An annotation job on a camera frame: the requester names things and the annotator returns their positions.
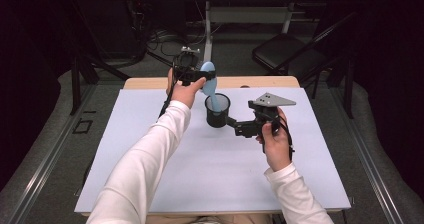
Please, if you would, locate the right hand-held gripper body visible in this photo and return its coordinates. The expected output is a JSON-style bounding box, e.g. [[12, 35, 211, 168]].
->
[[234, 92, 297, 139]]

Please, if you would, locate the person's right hand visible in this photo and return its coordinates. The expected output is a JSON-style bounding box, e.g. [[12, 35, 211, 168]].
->
[[255, 107, 294, 172]]

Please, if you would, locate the black folding chair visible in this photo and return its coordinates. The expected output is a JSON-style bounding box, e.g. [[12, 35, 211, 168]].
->
[[251, 11, 357, 100]]

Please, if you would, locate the white table mat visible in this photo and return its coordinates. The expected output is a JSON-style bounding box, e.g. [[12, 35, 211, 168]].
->
[[73, 87, 352, 215]]

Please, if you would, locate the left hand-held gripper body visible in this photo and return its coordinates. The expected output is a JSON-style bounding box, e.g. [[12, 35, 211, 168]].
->
[[173, 46, 204, 87]]

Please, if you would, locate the black floor socket frame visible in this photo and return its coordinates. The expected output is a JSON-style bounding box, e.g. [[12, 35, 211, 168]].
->
[[72, 118, 94, 135]]

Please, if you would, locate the person's lap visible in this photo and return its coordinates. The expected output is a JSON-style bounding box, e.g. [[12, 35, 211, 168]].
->
[[146, 213, 278, 224]]

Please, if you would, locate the hand-held gripper black cable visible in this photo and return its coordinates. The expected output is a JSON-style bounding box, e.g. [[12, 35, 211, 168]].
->
[[158, 59, 182, 119], [272, 112, 296, 162]]

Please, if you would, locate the left hand-held gripper black cable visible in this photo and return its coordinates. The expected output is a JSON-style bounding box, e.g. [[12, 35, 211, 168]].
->
[[158, 59, 182, 119]]

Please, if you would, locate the metal floor rail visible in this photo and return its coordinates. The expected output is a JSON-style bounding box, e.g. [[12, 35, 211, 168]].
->
[[327, 85, 405, 224], [5, 83, 98, 224]]

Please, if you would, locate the person's left hand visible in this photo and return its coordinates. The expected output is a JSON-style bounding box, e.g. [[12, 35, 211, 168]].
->
[[165, 67, 208, 109]]

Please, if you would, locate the black metal stand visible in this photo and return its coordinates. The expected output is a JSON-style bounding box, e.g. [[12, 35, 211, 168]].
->
[[68, 52, 132, 117], [326, 55, 355, 120]]

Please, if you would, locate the tangle of floor cables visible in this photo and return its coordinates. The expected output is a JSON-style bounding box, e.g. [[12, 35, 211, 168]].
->
[[146, 23, 208, 57]]

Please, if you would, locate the black mesh pen cup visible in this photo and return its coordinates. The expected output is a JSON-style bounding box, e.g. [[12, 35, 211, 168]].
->
[[204, 92, 232, 129]]

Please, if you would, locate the right hand-held gripper black cable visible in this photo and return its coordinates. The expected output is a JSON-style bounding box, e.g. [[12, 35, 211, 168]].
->
[[272, 112, 296, 162]]

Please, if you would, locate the light blue hairbrush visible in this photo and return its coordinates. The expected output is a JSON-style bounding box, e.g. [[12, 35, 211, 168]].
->
[[199, 61, 223, 113]]

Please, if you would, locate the white-legged desk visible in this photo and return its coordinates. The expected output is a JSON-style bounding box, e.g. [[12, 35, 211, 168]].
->
[[183, 0, 336, 69]]

